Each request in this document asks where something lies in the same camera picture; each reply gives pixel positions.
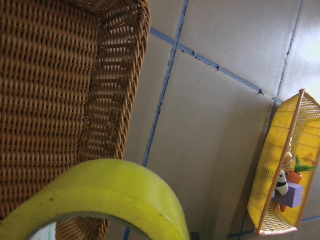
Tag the brown wicker basket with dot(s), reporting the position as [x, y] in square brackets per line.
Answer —
[69, 71]

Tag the white small bottle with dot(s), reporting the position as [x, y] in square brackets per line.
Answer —
[282, 187]

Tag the yellow plastic woven basket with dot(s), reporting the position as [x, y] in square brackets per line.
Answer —
[295, 128]

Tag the purple foam cube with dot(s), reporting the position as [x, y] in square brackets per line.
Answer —
[293, 198]

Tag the toy carrot with leaves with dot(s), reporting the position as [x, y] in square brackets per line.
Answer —
[295, 176]

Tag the toy croissant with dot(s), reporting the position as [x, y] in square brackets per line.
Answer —
[287, 161]

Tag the yellow tape roll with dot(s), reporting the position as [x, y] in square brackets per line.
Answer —
[110, 189]

